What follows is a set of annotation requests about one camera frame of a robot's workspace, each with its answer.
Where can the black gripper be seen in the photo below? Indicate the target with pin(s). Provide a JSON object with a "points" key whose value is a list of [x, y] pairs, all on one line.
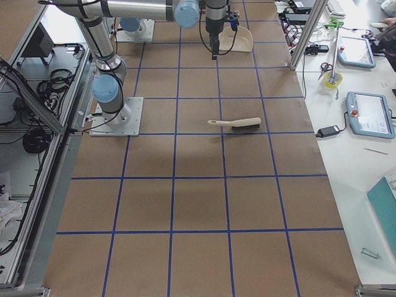
{"points": [[213, 26]]}

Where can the beige plastic dustpan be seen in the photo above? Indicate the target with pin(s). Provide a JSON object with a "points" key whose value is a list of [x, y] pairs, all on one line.
{"points": [[240, 41]]}

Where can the white brush black bristles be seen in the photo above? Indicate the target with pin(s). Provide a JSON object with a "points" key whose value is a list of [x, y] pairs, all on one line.
{"points": [[237, 125]]}

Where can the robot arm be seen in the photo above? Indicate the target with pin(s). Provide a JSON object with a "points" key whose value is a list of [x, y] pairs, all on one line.
{"points": [[133, 26], [100, 19]]}

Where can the scissors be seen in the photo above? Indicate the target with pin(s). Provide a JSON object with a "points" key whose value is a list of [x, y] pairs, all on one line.
{"points": [[325, 67]]}

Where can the yellow tape roll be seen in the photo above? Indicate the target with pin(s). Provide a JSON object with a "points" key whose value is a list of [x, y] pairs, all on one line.
{"points": [[331, 82]]}

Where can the far teach pendant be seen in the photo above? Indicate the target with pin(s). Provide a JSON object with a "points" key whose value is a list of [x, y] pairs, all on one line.
{"points": [[355, 52]]}

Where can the teach pendant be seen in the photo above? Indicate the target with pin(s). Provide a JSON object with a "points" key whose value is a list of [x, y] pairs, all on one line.
{"points": [[355, 52], [369, 115]]}

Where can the black power brick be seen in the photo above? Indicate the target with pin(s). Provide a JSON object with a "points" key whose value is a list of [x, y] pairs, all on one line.
{"points": [[328, 131]]}

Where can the near teach pendant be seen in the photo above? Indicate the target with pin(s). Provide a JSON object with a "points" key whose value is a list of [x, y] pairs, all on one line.
{"points": [[369, 115]]}

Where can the teal notebook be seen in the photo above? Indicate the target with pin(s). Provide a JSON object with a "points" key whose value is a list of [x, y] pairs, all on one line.
{"points": [[382, 200]]}

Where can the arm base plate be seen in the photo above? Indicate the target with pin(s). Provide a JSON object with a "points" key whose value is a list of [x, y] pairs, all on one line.
{"points": [[122, 37], [127, 122]]}

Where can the aluminium frame post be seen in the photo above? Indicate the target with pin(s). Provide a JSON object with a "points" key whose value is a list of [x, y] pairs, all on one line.
{"points": [[310, 26]]}

